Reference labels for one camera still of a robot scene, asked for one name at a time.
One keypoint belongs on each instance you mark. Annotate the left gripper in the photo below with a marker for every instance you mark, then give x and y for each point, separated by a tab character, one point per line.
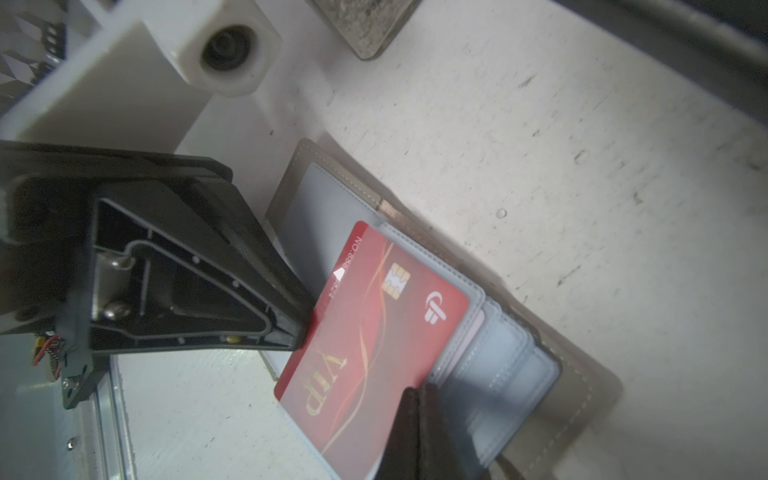
113	251

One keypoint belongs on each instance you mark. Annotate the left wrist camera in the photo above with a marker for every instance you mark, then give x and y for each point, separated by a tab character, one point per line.
131	75

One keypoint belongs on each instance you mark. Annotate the red VIP credit card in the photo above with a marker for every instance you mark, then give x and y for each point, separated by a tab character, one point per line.
380	324

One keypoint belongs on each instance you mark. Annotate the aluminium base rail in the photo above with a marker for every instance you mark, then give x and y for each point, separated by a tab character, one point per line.
97	443

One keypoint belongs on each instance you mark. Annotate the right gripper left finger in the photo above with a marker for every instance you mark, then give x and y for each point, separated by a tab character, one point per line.
401	458

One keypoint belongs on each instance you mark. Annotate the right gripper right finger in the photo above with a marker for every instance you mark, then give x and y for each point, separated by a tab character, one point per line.
447	453

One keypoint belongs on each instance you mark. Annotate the grey card holder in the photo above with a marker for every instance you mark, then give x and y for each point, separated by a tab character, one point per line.
521	391

